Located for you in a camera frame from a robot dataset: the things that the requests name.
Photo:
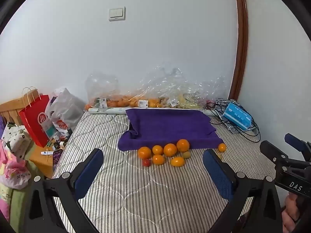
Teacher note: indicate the green bed sheet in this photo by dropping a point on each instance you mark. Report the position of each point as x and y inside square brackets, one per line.
[14, 206]

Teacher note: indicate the white floral pillow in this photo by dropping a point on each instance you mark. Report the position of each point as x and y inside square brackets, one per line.
[14, 138]

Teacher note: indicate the wooden headboard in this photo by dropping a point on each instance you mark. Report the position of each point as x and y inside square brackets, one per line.
[9, 106]

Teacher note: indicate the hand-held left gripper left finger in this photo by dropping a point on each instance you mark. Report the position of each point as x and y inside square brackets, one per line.
[88, 172]

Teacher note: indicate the clear bag of leafy mandarins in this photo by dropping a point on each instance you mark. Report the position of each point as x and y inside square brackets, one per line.
[102, 89]

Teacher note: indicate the clear bag of yellow fruit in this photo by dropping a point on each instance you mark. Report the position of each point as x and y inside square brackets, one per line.
[194, 94]

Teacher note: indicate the blue tissue box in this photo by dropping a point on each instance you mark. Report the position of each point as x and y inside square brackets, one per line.
[237, 116]

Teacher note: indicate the clear bag of oranges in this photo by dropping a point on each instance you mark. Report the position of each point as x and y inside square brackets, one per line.
[145, 100]

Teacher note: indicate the red paper bag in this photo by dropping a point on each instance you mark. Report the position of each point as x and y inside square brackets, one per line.
[36, 123]

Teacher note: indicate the person's right hand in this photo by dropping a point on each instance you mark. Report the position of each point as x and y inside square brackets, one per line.
[289, 211]

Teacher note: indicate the dark purple box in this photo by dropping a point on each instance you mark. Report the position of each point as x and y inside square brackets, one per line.
[57, 157]

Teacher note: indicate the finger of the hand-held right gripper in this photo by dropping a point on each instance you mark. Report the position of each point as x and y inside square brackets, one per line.
[295, 140]
[269, 149]

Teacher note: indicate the small dark bottle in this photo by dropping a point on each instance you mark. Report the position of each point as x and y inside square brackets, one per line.
[56, 146]

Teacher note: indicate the pink printed blanket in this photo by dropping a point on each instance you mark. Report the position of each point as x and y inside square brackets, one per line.
[13, 172]

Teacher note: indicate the white power strip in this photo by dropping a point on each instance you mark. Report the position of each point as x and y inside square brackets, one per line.
[210, 112]

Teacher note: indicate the small orange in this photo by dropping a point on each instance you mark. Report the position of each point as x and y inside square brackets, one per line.
[158, 159]

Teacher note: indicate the orange kumquat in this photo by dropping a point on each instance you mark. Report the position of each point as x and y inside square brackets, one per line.
[222, 147]

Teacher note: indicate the purple towel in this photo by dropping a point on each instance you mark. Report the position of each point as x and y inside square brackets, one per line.
[170, 126]

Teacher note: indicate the oval orange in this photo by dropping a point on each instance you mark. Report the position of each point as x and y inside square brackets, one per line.
[177, 161]

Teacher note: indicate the clear bag of longans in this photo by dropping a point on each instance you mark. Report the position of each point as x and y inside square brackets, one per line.
[171, 103]

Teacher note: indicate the red cherry tomato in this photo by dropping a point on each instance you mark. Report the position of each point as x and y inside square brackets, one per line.
[146, 162]

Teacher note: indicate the wooden nightstand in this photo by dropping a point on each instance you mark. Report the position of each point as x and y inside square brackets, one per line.
[42, 161]

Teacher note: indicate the white plastic bag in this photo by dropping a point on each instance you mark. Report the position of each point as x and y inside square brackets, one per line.
[65, 109]

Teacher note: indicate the white light switch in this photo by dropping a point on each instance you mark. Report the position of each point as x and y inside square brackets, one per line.
[117, 14]

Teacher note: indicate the large orange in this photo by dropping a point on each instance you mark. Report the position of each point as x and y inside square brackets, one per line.
[170, 149]
[183, 145]
[144, 152]

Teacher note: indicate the white paper roll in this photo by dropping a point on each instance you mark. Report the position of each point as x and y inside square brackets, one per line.
[107, 111]

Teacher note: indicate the white tube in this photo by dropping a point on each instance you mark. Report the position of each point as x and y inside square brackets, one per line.
[47, 153]

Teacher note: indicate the striped quilted mattress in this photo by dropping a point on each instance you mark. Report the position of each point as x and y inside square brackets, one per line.
[136, 194]

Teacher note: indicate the brown wooden door frame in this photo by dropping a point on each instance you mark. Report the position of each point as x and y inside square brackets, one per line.
[241, 41]

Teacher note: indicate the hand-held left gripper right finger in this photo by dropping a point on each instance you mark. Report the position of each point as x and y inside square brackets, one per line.
[217, 174]

